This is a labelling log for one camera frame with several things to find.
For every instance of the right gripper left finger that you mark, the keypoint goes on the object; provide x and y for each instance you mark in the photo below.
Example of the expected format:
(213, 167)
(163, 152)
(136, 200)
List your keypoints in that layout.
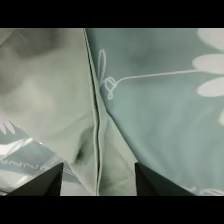
(46, 185)

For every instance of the pale green garment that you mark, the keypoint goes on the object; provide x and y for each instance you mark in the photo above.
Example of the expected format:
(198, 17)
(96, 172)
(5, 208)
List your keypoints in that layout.
(50, 96)

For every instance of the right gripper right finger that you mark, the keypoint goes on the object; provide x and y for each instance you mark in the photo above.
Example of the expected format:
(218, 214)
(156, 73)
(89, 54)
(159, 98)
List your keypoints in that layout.
(151, 184)

